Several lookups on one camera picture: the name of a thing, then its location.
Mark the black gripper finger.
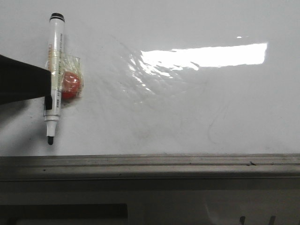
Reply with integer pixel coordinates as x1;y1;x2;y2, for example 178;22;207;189
0;55;51;105

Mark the white whiteboard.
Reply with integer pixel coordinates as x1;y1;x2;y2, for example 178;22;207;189
0;0;300;156

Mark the clear adhesive tape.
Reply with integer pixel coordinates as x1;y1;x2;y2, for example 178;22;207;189
46;50;84;101

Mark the red round magnet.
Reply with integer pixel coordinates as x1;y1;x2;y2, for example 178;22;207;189
62;71;81;100

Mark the white black whiteboard marker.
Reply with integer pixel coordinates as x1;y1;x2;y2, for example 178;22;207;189
44;13;65;145

